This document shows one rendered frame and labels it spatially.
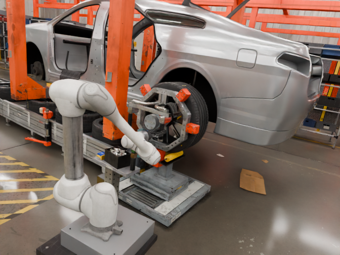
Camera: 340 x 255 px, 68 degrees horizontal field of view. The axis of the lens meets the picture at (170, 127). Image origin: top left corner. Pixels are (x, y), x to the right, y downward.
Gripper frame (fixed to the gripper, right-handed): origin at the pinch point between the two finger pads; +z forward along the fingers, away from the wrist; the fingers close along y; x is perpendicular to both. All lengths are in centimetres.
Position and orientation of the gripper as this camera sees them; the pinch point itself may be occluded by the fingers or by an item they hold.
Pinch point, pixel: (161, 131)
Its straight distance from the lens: 199.0
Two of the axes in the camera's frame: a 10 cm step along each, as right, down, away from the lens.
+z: 5.7, -1.6, 8.1
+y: 8.1, 2.7, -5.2
